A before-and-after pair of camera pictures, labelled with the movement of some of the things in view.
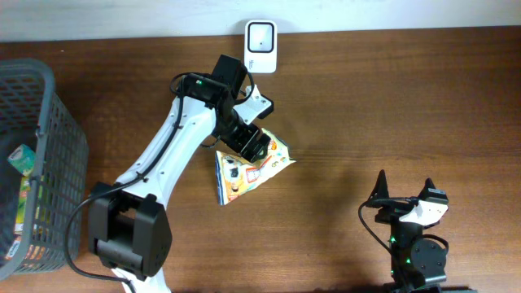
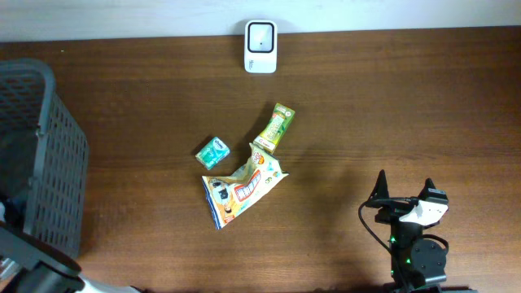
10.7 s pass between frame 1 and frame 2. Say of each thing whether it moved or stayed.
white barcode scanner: stayed
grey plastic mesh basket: stayed
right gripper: stayed
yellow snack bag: moved
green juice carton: moved
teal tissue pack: moved
